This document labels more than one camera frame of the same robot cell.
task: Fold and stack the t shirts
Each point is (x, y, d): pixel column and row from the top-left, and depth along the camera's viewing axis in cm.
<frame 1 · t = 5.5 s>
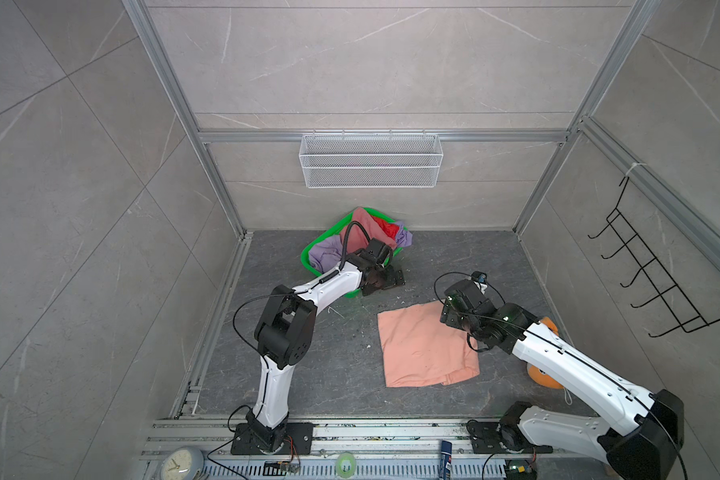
left hand: (394, 277, 94), fingers open
right hand: (454, 308, 80), fingers open
peach pink printed t-shirt: (420, 350, 89), point 2 cm above the table
red t-shirt: (390, 228, 106), point 13 cm above the table

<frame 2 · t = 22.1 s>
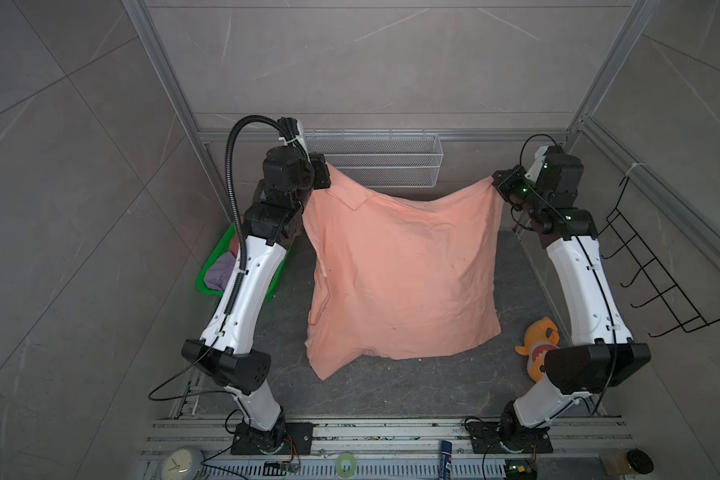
left hand: (314, 144, 63), fingers closed
right hand: (493, 168, 71), fingers closed
peach pink printed t-shirt: (398, 278, 78), point 24 cm above the table
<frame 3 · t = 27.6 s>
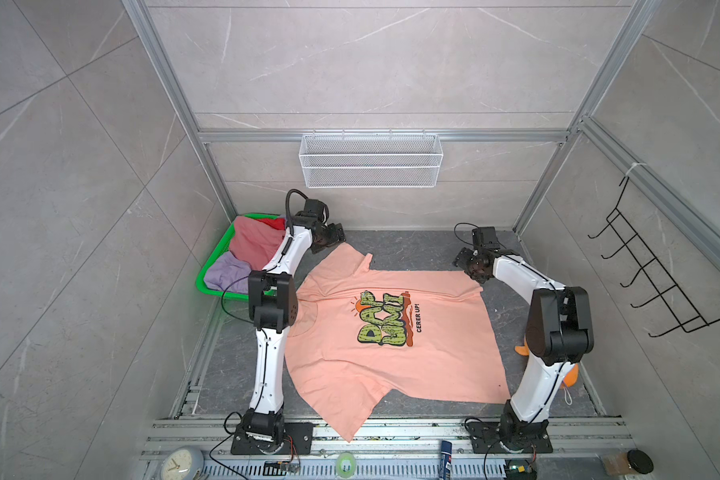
left hand: (337, 233, 103), fingers open
right hand: (462, 261, 100), fingers open
peach pink printed t-shirt: (362, 334, 94), on the table
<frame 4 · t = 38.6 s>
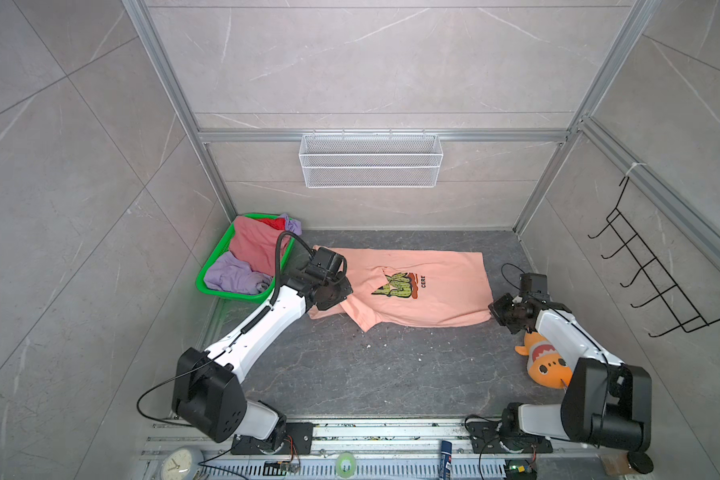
left hand: (348, 284, 82), fingers closed
right hand: (490, 306, 90), fingers closed
peach pink printed t-shirt: (394, 286, 106), on the table
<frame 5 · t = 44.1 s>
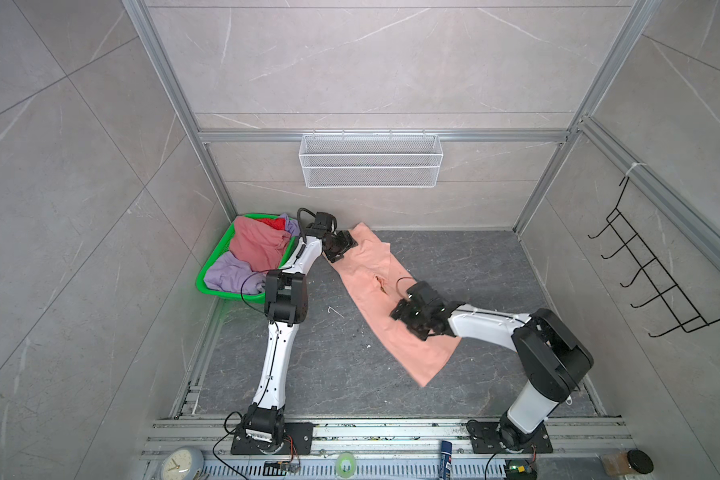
left hand: (354, 241, 110), fingers open
right hand: (397, 316, 93), fingers open
peach pink printed t-shirt: (376, 283, 103), point 3 cm above the table
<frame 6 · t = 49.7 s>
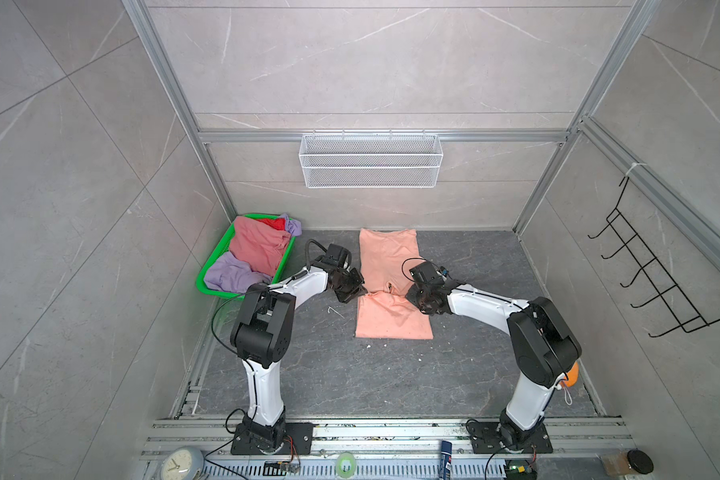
left hand: (370, 283, 95), fingers closed
right hand: (410, 293, 96), fingers closed
peach pink printed t-shirt: (384, 311, 94), point 4 cm above the table
orange shark plush toy: (572, 375, 79), point 7 cm above the table
